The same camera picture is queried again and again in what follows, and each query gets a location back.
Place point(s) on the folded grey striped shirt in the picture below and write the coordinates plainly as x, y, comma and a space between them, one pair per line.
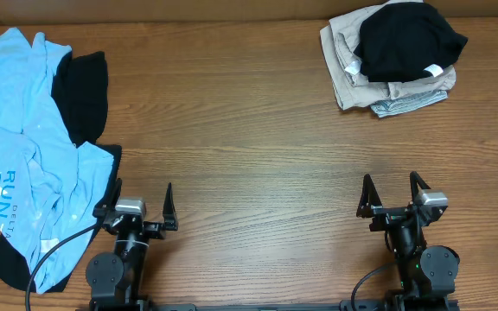
393, 107

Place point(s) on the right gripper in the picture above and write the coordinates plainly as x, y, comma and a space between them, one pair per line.
372, 205

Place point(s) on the folded black shirt on stack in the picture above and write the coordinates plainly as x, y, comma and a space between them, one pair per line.
403, 42

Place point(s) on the light blue t-shirt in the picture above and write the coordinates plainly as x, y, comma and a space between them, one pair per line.
48, 186

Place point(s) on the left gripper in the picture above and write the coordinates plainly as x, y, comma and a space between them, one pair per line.
146, 225

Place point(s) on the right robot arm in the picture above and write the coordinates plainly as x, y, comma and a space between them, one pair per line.
427, 273

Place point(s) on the folded beige shirt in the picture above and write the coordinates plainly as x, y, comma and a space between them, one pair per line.
352, 88

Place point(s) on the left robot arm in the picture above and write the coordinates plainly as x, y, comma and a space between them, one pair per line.
115, 277

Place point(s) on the black garment on left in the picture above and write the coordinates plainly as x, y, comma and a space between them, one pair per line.
80, 92

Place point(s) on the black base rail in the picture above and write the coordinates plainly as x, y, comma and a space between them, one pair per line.
360, 305

